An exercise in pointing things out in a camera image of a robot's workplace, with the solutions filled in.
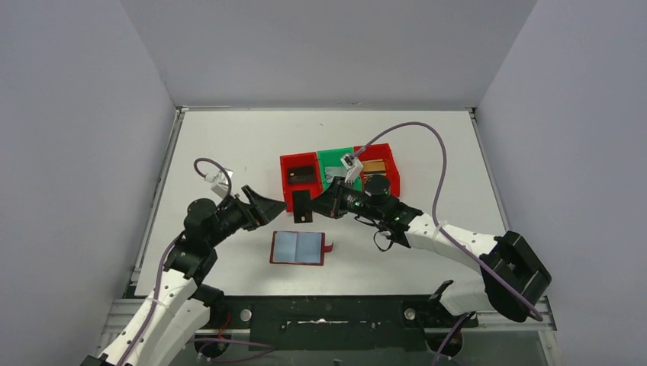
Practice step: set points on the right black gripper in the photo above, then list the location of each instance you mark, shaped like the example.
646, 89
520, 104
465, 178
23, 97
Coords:
331, 203

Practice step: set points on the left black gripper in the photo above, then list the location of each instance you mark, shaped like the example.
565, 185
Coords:
249, 210

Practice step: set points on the red leather card holder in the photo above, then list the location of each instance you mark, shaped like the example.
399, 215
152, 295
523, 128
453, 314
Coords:
299, 248

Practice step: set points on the black VIP credit card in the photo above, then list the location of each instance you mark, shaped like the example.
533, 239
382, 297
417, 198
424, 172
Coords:
302, 212

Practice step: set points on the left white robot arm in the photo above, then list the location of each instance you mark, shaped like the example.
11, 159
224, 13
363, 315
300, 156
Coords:
180, 303

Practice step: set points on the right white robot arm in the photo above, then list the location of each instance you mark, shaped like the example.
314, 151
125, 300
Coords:
513, 278

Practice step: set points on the silver credit card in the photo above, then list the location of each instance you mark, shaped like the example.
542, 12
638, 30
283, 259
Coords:
330, 172

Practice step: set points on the right red plastic bin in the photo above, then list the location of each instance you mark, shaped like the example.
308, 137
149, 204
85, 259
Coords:
383, 151

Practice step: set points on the red plastic bin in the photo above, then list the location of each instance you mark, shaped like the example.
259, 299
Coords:
295, 160
383, 151

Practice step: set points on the green plastic bin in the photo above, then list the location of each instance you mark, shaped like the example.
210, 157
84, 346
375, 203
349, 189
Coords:
331, 157

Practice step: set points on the left red plastic bin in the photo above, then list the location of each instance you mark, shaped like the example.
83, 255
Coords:
295, 160

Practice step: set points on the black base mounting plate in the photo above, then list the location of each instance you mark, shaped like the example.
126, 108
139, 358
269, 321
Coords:
333, 323

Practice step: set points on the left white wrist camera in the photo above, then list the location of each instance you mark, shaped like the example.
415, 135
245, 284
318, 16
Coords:
220, 182

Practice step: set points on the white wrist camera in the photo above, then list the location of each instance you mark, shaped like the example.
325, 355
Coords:
353, 167
220, 182

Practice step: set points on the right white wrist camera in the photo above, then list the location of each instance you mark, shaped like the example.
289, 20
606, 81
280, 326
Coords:
353, 167

